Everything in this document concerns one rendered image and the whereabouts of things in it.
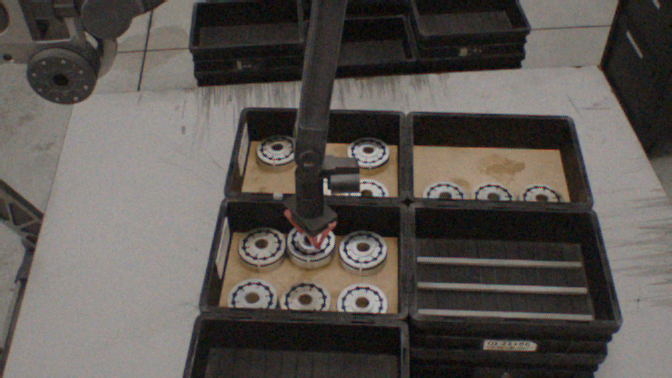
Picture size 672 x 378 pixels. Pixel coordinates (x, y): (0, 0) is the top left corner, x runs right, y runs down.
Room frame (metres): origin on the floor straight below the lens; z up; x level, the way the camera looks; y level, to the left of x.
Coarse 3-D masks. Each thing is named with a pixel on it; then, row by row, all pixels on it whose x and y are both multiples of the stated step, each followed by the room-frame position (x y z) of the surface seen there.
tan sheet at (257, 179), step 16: (256, 144) 1.37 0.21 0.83; (336, 144) 1.37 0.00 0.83; (256, 160) 1.32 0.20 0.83; (256, 176) 1.26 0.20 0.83; (272, 176) 1.26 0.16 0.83; (288, 176) 1.26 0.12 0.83; (368, 176) 1.25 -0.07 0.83; (384, 176) 1.25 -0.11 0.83; (272, 192) 1.21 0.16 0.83; (288, 192) 1.21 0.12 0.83
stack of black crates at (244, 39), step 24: (240, 0) 2.42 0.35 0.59; (264, 0) 2.42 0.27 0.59; (288, 0) 2.42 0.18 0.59; (192, 24) 2.26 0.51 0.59; (216, 24) 2.40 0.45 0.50; (240, 24) 2.41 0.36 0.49; (264, 24) 2.41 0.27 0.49; (288, 24) 2.41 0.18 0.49; (192, 48) 2.12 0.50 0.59; (216, 48) 2.12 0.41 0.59; (240, 48) 2.13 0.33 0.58; (264, 48) 2.13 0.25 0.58; (288, 48) 2.14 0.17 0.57; (216, 72) 2.12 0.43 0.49; (240, 72) 2.13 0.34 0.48; (264, 72) 2.13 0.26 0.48; (288, 72) 2.14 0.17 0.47
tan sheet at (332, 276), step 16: (336, 240) 1.06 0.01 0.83; (384, 240) 1.06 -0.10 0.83; (336, 256) 1.01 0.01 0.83; (240, 272) 0.97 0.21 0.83; (272, 272) 0.97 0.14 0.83; (288, 272) 0.97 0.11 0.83; (304, 272) 0.97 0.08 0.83; (320, 272) 0.97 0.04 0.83; (336, 272) 0.97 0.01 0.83; (384, 272) 0.97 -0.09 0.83; (224, 288) 0.93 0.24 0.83; (336, 288) 0.93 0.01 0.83; (384, 288) 0.92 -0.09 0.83; (224, 304) 0.89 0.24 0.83; (304, 304) 0.89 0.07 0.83; (336, 304) 0.89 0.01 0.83
